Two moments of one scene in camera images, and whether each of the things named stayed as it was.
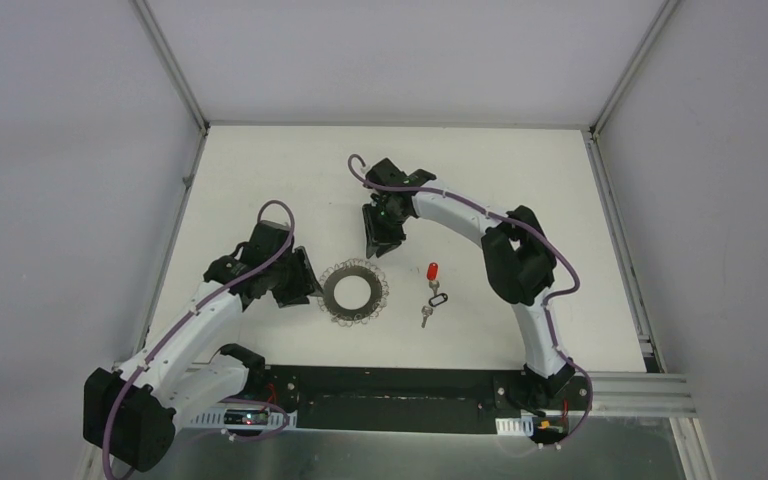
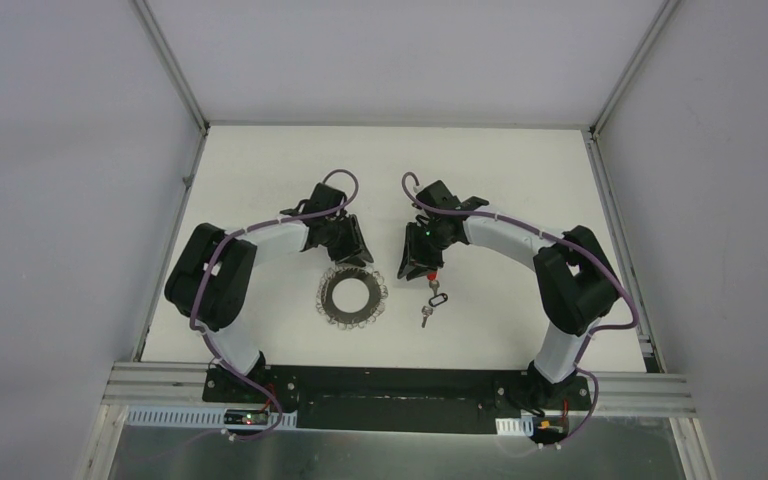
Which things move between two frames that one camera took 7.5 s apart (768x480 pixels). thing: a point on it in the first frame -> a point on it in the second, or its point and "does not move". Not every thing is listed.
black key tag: (438, 299) does not move
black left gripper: (297, 278) -> (347, 240)
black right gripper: (370, 211) -> (412, 250)
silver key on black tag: (426, 311) does not move
